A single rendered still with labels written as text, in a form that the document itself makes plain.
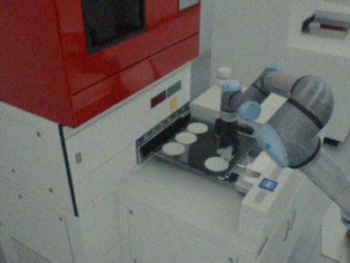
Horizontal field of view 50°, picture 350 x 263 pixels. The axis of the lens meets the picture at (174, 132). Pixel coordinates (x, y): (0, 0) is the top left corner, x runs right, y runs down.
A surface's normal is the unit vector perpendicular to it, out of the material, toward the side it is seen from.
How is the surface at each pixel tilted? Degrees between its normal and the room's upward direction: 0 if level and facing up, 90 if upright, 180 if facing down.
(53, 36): 90
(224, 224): 0
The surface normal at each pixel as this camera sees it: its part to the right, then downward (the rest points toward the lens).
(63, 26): 0.84, 0.28
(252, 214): -0.54, 0.44
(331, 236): 0.00, -0.85
